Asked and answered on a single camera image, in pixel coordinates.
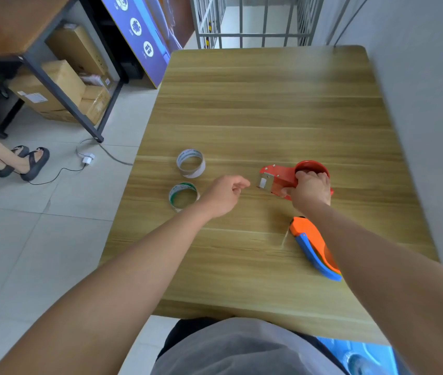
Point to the person's right hand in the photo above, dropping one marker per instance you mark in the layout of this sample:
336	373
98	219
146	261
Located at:
312	193

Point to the person's left hand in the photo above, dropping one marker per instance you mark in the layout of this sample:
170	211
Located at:
221	197

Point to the person's right fingers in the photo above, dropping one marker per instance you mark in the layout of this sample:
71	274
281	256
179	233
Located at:
312	176

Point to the person's left thumb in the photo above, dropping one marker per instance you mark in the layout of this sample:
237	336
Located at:
239	191

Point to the red tape dispenser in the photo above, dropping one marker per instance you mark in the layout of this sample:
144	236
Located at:
280	176

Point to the person's right forearm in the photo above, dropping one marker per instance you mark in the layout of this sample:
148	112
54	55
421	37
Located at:
393	285

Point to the person's left forearm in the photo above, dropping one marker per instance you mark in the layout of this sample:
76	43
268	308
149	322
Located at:
120	292

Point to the white tape roll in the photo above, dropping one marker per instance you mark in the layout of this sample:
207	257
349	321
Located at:
200	170

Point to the orange and blue tape dispenser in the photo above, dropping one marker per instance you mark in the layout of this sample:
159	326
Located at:
308	236

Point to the green-edged tape roll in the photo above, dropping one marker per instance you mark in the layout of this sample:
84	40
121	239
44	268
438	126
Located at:
173	203

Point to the person's black shorts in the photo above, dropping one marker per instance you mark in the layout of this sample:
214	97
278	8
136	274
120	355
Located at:
184	331

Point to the white power adapter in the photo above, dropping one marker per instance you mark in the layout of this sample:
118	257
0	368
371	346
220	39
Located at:
88	158

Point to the person's grey shirt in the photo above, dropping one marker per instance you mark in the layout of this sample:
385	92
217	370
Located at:
241	351

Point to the small cardboard box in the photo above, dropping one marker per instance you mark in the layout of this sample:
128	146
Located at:
95	103

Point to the grey metal railing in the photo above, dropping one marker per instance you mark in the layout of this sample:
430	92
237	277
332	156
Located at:
241	19

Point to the blue sign board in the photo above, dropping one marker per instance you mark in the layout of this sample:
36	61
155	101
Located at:
143	38

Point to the blue plastic stool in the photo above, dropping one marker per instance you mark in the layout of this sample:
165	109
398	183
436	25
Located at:
366	357

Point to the black sandal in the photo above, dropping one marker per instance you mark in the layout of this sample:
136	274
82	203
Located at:
34	167
5	171

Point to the large cardboard box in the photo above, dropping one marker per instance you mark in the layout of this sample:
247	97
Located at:
55	80

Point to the long cardboard box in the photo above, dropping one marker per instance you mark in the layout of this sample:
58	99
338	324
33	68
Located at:
77	48

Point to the wooden desk with black frame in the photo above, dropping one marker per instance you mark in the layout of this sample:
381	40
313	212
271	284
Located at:
6	23

